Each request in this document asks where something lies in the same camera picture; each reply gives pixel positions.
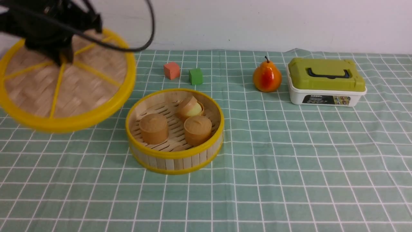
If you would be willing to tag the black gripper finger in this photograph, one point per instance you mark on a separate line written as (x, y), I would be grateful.
(68, 53)

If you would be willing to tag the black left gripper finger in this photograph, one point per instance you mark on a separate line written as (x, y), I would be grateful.
(56, 56)

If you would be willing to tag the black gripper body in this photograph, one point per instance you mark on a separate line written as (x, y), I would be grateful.
(28, 19)

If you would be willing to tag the yellow woven steamer lid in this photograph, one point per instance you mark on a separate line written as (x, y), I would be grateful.
(39, 94)

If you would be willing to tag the yellow bamboo steamer basket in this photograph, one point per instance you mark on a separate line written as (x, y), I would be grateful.
(174, 156)

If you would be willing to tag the white box green lid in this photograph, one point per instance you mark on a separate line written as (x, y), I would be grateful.
(329, 82)

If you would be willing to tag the orange cube block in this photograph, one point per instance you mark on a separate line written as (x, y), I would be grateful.
(172, 70)

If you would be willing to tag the brown round cup left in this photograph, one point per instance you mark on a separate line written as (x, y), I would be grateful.
(154, 128)

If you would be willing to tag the brown round cup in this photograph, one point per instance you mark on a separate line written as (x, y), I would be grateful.
(154, 128)
(197, 130)

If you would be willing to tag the green cube block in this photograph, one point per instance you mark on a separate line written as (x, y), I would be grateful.
(196, 76)

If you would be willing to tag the tilted brown cup yellow inside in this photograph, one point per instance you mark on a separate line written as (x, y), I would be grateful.
(189, 107)

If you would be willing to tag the brown round cup right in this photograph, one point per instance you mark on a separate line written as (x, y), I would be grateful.
(197, 130)

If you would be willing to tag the orange yellow toy pear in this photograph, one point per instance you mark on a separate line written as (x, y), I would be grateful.
(267, 77)

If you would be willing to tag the green checkered tablecloth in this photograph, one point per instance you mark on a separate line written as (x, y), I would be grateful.
(282, 167)

